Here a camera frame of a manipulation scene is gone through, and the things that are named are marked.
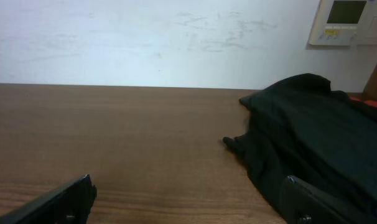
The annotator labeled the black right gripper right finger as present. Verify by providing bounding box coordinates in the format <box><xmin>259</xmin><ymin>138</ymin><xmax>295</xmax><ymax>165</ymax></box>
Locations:
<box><xmin>280</xmin><ymin>175</ymin><xmax>375</xmax><ymax>224</ymax></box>

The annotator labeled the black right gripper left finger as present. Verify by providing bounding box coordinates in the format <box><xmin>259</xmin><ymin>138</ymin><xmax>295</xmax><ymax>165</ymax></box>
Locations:
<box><xmin>0</xmin><ymin>174</ymin><xmax>97</xmax><ymax>224</ymax></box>

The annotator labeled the black clothes pile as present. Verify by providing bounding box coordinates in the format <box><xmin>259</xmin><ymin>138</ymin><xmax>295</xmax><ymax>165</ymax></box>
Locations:
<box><xmin>223</xmin><ymin>73</ymin><xmax>377</xmax><ymax>223</ymax></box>

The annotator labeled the white wall thermostat panel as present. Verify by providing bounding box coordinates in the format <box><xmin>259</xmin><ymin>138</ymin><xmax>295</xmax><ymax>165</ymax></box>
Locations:
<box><xmin>308</xmin><ymin>0</ymin><xmax>377</xmax><ymax>47</ymax></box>

